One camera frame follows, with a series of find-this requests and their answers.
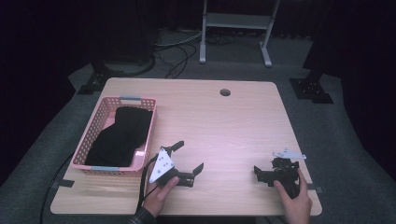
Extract black cloth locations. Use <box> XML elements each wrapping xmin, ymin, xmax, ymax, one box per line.
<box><xmin>84</xmin><ymin>105</ymin><xmax>154</xmax><ymax>168</ymax></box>

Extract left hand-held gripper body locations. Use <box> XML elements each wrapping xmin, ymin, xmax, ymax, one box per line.
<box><xmin>148</xmin><ymin>145</ymin><xmax>196</xmax><ymax>188</ymax></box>

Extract person's left hand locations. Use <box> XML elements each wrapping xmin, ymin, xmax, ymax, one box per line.
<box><xmin>142</xmin><ymin>175</ymin><xmax>181</xmax><ymax>218</ymax></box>

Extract black floor cables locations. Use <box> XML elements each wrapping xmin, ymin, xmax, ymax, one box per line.
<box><xmin>154</xmin><ymin>29</ymin><xmax>237</xmax><ymax>79</ymax></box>

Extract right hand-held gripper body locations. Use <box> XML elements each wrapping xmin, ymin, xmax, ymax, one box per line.
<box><xmin>266</xmin><ymin>147</ymin><xmax>307</xmax><ymax>200</ymax></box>

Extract grey floor cable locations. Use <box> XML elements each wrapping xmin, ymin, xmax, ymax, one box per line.
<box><xmin>155</xmin><ymin>30</ymin><xmax>204</xmax><ymax>49</ymax></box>

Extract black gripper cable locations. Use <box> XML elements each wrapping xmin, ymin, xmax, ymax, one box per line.
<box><xmin>135</xmin><ymin>154</ymin><xmax>161</xmax><ymax>211</ymax></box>

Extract dark tape strip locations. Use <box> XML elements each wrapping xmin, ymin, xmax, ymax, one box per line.
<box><xmin>307</xmin><ymin>183</ymin><xmax>325</xmax><ymax>194</ymax></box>
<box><xmin>56</xmin><ymin>178</ymin><xmax>76</xmax><ymax>189</ymax></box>

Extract person's right hand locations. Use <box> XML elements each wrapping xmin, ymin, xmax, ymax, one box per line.
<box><xmin>274</xmin><ymin>168</ymin><xmax>314</xmax><ymax>224</ymax></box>

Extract pink plastic basket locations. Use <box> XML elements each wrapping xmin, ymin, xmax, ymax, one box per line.
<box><xmin>70</xmin><ymin>95</ymin><xmax>158</xmax><ymax>177</ymax></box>

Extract black floor cable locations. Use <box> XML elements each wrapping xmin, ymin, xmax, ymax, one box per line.
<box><xmin>38</xmin><ymin>151</ymin><xmax>76</xmax><ymax>224</ymax></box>

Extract white metal stand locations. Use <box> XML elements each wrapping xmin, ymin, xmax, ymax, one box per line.
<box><xmin>199</xmin><ymin>0</ymin><xmax>281</xmax><ymax>68</ymax></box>

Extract black stand base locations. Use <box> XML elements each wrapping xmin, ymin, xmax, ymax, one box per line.
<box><xmin>77</xmin><ymin>61</ymin><xmax>125</xmax><ymax>95</ymax></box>
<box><xmin>289</xmin><ymin>69</ymin><xmax>334</xmax><ymax>105</ymax></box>

